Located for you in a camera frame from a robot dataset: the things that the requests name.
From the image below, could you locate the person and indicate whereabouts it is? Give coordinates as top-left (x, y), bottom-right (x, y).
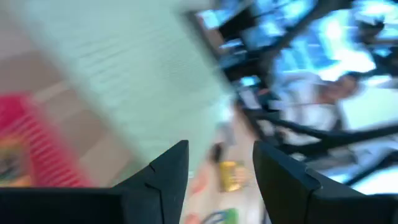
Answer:
top-left (273, 73), bottom-right (398, 187)

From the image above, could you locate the blue silicone wristband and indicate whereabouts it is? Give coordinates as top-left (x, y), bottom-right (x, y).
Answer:
top-left (201, 210), bottom-right (228, 224)

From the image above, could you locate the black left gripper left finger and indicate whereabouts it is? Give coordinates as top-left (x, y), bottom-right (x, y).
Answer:
top-left (0, 139), bottom-right (190, 224)

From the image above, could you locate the red plastic basket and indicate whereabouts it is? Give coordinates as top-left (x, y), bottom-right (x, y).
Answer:
top-left (0, 95), bottom-right (91, 187)

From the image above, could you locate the orange silicone wristband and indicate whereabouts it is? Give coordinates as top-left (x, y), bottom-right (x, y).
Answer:
top-left (191, 177), bottom-right (208, 195)

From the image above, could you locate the green perforated metal shelf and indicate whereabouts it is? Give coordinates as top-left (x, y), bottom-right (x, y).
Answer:
top-left (24, 0), bottom-right (234, 175)

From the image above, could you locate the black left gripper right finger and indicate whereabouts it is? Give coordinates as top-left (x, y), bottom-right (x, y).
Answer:
top-left (252, 140), bottom-right (398, 224)

